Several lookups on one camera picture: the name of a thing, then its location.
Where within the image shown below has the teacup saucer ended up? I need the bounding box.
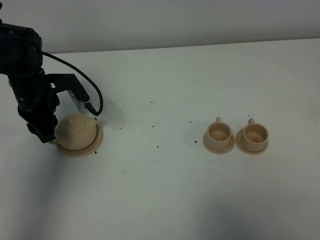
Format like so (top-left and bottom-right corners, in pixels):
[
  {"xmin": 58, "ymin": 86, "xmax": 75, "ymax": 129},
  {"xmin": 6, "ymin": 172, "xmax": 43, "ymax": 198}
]
[
  {"xmin": 235, "ymin": 128, "xmax": 269, "ymax": 155},
  {"xmin": 202, "ymin": 132, "xmax": 235, "ymax": 155}
]

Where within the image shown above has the black smooth usb cable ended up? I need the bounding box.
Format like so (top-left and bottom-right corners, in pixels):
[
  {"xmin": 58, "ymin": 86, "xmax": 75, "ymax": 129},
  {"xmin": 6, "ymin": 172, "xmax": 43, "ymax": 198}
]
[{"xmin": 41, "ymin": 51, "xmax": 104, "ymax": 117}]

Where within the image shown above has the beige teacup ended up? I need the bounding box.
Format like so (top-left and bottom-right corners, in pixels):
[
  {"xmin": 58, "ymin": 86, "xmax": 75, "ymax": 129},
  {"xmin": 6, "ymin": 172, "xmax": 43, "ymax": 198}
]
[
  {"xmin": 206, "ymin": 117, "xmax": 232, "ymax": 141},
  {"xmin": 241, "ymin": 118, "xmax": 269, "ymax": 151}
]

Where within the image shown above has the right beige teacup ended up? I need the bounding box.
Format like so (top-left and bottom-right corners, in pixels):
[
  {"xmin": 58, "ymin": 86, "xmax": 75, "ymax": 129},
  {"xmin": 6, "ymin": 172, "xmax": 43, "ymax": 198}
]
[{"xmin": 241, "ymin": 118, "xmax": 269, "ymax": 151}]

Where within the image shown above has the beige teapot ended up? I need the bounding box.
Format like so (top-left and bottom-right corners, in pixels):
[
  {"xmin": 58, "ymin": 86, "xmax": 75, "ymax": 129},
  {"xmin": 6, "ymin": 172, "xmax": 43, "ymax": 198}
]
[{"xmin": 49, "ymin": 113, "xmax": 98, "ymax": 151}]

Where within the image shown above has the left beige teacup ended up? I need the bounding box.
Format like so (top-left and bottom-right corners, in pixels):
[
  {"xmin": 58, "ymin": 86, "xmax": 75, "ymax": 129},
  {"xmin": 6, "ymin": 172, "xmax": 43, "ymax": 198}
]
[{"xmin": 206, "ymin": 117, "xmax": 232, "ymax": 141}]

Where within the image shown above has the left teacup saucer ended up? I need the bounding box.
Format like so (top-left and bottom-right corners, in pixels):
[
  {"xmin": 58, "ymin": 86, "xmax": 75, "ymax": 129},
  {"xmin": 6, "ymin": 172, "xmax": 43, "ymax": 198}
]
[{"xmin": 202, "ymin": 132, "xmax": 235, "ymax": 155}]

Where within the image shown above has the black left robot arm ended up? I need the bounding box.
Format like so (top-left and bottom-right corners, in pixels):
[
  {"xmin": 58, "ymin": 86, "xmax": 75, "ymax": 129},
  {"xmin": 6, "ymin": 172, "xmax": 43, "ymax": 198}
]
[{"xmin": 0, "ymin": 23, "xmax": 60, "ymax": 143}]

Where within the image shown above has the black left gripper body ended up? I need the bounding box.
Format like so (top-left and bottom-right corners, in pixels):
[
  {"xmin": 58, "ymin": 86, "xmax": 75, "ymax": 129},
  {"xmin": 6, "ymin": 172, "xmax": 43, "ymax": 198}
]
[{"xmin": 8, "ymin": 68, "xmax": 60, "ymax": 125}]

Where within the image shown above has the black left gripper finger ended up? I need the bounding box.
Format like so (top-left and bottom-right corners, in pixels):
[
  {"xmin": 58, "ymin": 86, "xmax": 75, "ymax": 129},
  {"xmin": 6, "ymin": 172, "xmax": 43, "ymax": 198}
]
[{"xmin": 27, "ymin": 123, "xmax": 56, "ymax": 143}]

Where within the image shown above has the beige teapot saucer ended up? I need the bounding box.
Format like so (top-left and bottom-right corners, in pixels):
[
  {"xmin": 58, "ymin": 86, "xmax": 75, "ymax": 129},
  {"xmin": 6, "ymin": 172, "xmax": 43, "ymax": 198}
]
[{"xmin": 56, "ymin": 125, "xmax": 103, "ymax": 158}]

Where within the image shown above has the right teacup saucer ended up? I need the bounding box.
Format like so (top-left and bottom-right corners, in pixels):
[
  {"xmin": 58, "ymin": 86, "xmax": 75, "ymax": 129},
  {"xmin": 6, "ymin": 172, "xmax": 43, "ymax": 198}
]
[{"xmin": 235, "ymin": 128, "xmax": 269, "ymax": 155}]

